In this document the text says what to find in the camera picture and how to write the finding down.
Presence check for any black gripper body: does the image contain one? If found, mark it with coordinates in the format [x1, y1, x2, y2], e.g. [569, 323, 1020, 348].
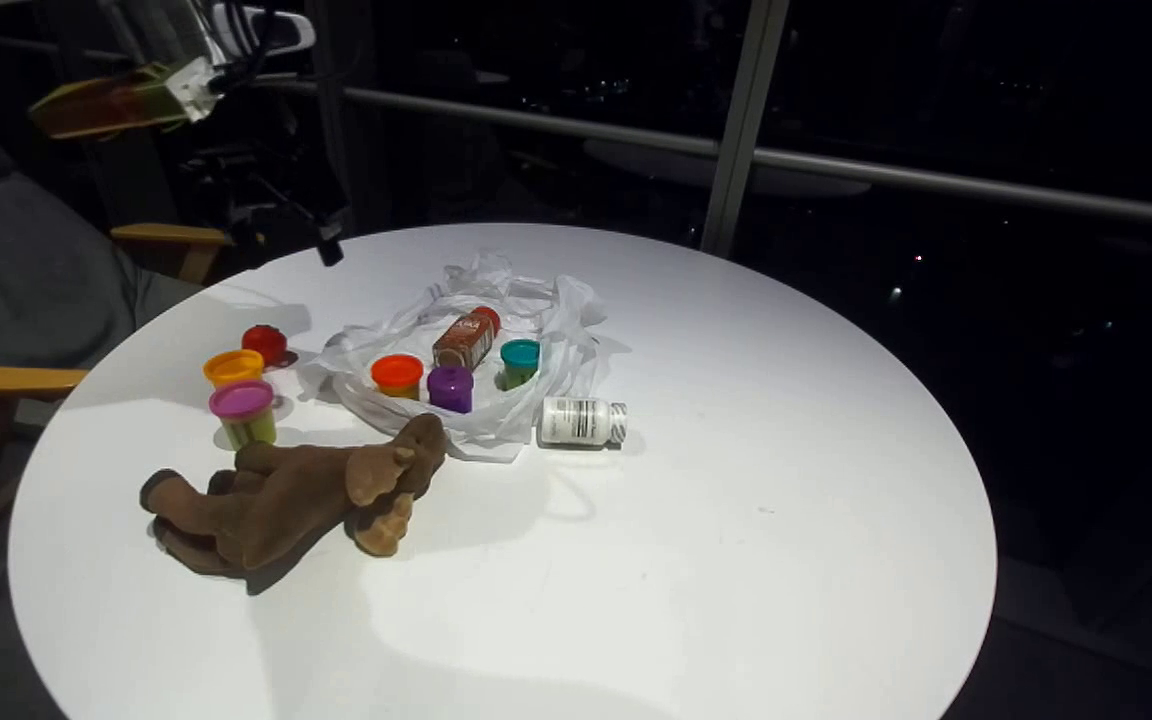
[174, 125, 349, 255]

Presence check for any orange lid small container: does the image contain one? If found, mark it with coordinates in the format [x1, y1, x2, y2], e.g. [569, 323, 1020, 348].
[373, 352, 425, 396]

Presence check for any purple lid small container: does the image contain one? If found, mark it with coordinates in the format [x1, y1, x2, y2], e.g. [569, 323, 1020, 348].
[428, 362, 471, 412]

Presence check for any teal lid small container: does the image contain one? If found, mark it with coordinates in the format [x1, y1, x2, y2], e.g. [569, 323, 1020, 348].
[499, 338, 540, 389]

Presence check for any white labelled pill bottle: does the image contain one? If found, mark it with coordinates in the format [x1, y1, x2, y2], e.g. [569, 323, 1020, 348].
[537, 396, 628, 449]

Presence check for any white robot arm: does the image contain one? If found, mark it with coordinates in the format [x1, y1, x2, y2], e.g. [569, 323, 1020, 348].
[106, 0, 315, 125]

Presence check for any white plastic bag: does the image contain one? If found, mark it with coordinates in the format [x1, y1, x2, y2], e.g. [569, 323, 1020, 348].
[306, 258, 614, 463]

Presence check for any brown deer plush toy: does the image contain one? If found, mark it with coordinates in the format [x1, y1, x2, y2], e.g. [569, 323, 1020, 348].
[142, 414, 449, 587]

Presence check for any wooden armchair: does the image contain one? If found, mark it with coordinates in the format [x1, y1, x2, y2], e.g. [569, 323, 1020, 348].
[0, 76, 236, 605]

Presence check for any metal window railing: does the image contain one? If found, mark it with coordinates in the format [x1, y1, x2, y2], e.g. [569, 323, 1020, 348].
[335, 0, 1152, 252]

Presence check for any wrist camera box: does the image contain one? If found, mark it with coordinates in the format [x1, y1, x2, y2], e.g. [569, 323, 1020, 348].
[29, 60, 224, 139]

